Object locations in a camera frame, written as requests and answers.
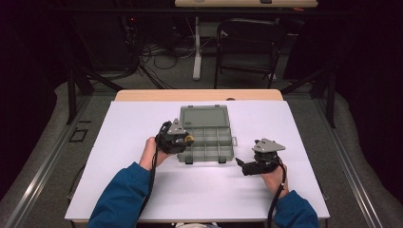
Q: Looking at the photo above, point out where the left hand-held gripper black cable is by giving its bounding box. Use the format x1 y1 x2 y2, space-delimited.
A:
138 121 174 220

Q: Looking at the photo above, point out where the light wooden table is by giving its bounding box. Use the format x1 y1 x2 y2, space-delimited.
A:
113 88 284 103

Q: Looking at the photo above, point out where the person's right hand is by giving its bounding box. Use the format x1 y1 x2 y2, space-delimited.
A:
259 163 290 200

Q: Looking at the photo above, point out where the tangle of floor cables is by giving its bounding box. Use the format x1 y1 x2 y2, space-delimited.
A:
139 41 198 71

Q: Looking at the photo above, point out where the black folding chair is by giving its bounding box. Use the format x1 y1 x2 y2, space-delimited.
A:
213 18 283 89

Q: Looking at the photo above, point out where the aluminium floor rail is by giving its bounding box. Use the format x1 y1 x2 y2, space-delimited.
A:
312 98 384 228
0 94 93 228

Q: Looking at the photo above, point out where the right hand-held gripper black cable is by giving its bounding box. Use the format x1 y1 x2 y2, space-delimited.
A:
266 157 287 228

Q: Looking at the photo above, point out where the person's light clothing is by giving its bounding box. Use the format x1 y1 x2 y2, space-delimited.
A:
174 221 220 228

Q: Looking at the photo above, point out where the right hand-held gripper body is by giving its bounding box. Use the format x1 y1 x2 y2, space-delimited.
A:
241 138 287 177

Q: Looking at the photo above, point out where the wooden desk with white leg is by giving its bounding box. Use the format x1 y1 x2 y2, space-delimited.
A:
174 0 318 81

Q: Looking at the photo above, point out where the black metal frame stand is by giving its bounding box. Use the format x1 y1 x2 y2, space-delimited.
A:
279 67 336 129
65 63 125 125

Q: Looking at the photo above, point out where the grey plastic compartment box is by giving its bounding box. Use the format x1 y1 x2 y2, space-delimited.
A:
176 104 238 165

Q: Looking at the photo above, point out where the dark equipment rack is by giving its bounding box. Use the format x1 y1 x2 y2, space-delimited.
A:
119 15 141 66

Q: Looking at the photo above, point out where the white table mat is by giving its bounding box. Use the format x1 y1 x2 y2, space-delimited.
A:
64 100 331 221

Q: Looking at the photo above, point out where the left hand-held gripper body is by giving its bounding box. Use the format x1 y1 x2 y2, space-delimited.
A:
154 118 188 155

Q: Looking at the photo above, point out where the person's left hand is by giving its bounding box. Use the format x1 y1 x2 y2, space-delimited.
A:
138 136 174 172

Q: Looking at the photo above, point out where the hand-held gripper black cable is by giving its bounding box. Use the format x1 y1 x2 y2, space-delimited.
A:
138 121 174 220
266 157 287 228

